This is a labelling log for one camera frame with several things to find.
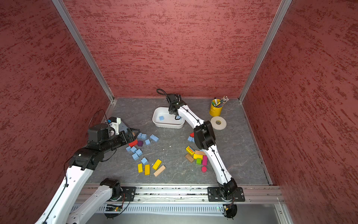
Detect long tan wooden block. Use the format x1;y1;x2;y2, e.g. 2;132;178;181
154;165;166;177

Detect purple cube block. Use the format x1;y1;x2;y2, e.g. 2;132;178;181
137;141;144;147

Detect brown wooden block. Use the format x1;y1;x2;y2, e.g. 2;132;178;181
185;154;195;163

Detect long red block left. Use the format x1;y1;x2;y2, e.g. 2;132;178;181
128;140;138;147

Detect white tape roll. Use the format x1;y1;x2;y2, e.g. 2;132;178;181
210;116;227;130

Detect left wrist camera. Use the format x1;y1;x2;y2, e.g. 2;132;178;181
108;117;121;135

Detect green cube block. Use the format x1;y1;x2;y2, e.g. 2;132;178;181
196;158;202;165

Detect yellow pen holder can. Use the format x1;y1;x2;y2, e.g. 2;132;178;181
209;99;222;117

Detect white plastic tray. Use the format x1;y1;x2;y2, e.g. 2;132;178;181
152;107;185;129

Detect long blue block left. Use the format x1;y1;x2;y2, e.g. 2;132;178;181
150;134;159;142

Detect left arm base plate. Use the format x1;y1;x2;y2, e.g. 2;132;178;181
110;186;137;202

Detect striped yellow block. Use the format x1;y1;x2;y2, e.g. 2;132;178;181
186;146;195;157

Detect pens in can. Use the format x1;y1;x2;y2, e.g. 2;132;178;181
212;96;229;108

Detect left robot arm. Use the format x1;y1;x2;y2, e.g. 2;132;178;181
37;121;140;224

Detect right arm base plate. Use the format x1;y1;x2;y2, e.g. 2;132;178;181
207;187;246;202

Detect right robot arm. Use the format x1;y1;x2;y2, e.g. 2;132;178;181
166;94;238;200

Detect magenta cylinder block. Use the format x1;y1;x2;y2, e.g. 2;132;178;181
201;166;207;173

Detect yellow long block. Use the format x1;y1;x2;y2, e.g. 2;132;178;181
153;159;162;170

